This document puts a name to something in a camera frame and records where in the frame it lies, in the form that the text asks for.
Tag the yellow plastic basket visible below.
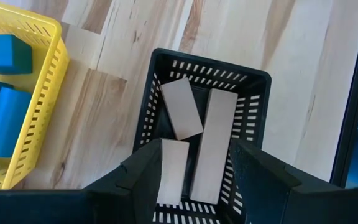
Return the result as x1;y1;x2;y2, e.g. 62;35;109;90
0;1;71;190

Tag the blue wooden cylinder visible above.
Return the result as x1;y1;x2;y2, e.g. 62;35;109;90
0;86;33;159

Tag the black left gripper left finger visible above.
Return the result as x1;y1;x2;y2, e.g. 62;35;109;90
83;138;163;224

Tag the long natural wood block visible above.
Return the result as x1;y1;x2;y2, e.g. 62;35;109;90
189;88;239;205

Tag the black plastic basket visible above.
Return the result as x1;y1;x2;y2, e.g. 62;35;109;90
132;47;272;224

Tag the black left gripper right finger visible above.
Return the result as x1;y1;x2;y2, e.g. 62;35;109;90
229;139;351;224

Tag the small natural wood block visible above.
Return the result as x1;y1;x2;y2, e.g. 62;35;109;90
156;138;190;207
159;77;204;141

